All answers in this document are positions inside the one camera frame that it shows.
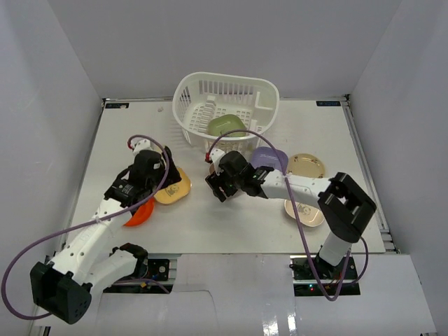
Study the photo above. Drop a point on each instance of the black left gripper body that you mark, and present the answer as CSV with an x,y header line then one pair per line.
x,y
169,169

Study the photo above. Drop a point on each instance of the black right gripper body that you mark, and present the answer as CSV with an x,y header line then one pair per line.
x,y
225,177

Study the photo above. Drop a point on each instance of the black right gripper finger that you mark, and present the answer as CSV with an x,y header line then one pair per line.
x,y
232,191
212,182

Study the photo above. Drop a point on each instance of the yellow square plate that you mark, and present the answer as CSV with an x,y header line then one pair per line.
x,y
176,191

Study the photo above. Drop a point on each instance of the green square panda plate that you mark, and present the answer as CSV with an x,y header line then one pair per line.
x,y
224,124

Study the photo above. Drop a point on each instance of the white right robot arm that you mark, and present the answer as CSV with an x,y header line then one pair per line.
x,y
346,207

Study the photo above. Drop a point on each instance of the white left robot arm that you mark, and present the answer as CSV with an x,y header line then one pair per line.
x,y
66,284

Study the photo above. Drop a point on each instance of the white plastic dish bin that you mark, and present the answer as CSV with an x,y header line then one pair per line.
x,y
202,97

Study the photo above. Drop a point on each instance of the purple square panda plate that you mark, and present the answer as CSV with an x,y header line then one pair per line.
x,y
265,156

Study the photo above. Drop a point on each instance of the orange round plate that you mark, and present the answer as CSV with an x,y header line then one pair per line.
x,y
142,214

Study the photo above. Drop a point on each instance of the beige round floral plate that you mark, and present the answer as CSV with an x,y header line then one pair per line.
x,y
307,165

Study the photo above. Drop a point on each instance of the cream square panda plate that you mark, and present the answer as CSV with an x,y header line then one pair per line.
x,y
308,215

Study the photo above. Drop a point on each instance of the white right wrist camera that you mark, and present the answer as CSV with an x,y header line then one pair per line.
x,y
214,158

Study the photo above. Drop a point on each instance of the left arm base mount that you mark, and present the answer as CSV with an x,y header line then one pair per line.
x,y
154,281

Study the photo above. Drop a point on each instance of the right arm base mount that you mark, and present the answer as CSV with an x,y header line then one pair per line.
x,y
305,285

